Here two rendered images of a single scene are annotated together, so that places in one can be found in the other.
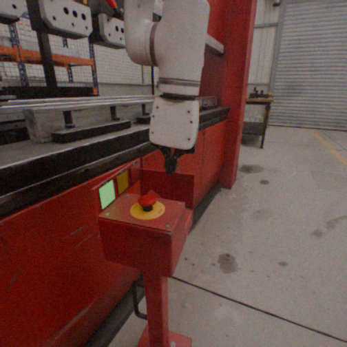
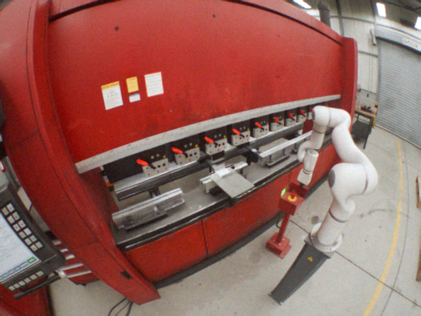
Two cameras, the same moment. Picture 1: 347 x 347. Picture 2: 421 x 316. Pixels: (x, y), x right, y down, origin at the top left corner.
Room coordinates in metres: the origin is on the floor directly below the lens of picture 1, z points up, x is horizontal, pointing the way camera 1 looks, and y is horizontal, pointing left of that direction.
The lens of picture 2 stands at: (-0.74, 0.06, 1.73)
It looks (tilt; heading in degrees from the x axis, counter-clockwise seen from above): 30 degrees down; 33
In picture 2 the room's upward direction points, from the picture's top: 5 degrees counter-clockwise
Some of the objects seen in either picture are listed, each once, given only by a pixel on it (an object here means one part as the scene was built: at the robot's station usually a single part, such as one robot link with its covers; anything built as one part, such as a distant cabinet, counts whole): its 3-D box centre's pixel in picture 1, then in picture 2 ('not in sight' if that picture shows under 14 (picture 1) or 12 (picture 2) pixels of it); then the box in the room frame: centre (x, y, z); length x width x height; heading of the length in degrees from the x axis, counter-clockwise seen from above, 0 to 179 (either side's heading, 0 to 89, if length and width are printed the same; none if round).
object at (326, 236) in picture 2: not in sight; (332, 226); (-0.13, -0.19, 1.09); 0.19 x 0.19 x 0.18
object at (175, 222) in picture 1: (152, 208); (292, 197); (0.40, 0.05, 0.75); 0.20 x 0.16 x 0.18; 163
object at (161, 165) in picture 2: not in sight; (153, 158); (-0.19, 0.80, 1.26); 0.15 x 0.09 x 0.17; 152
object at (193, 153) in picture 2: not in sight; (184, 148); (-0.02, 0.71, 1.26); 0.15 x 0.09 x 0.17; 152
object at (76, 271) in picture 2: not in sight; (71, 245); (-0.97, 1.62, 0.50); 0.50 x 0.50 x 1.00; 62
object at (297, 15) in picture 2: not in sight; (277, 7); (0.75, 0.29, 2.23); 3.00 x 0.10 x 0.14; 152
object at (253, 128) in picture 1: (253, 104); (364, 113); (4.59, -1.78, 0.75); 1.80 x 0.75 x 1.50; 155
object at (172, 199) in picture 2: not in sight; (148, 209); (-0.30, 0.86, 0.92); 0.50 x 0.06 x 0.10; 152
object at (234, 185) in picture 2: not in sight; (230, 181); (0.11, 0.47, 1.00); 0.26 x 0.18 x 0.01; 62
